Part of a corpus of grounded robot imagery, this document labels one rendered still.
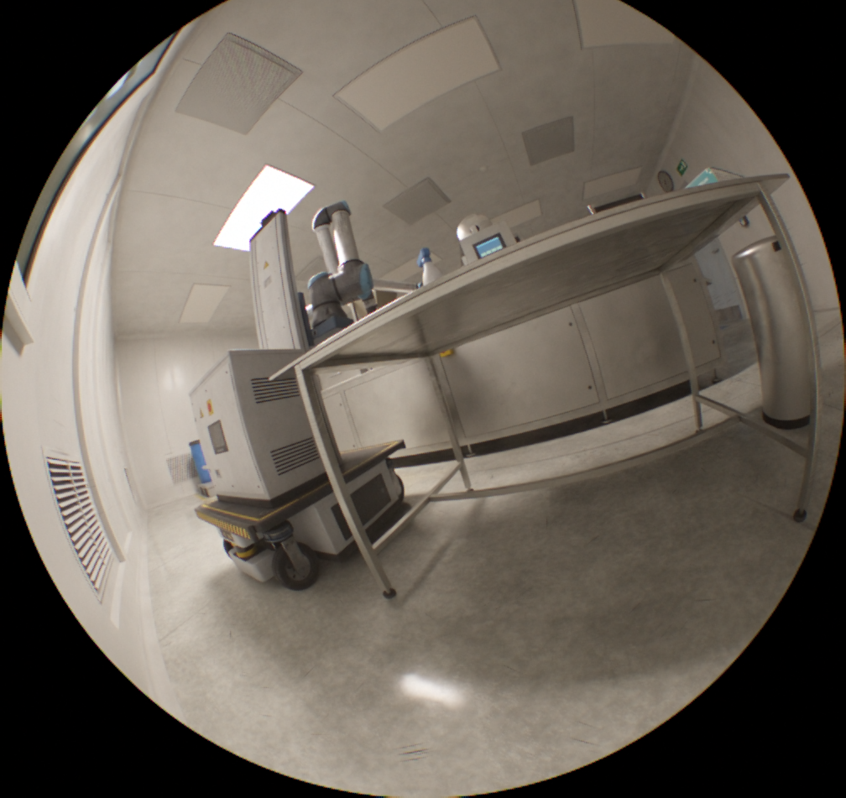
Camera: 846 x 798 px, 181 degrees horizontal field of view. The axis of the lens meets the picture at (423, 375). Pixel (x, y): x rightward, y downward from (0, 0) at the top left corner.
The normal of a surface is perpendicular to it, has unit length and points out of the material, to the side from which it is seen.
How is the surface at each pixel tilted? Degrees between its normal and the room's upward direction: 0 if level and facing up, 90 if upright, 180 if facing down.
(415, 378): 90
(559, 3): 180
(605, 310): 90
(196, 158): 180
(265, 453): 90
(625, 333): 90
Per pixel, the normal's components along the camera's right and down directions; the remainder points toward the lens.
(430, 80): 0.30, 0.95
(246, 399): 0.87, -0.30
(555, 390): -0.47, 0.10
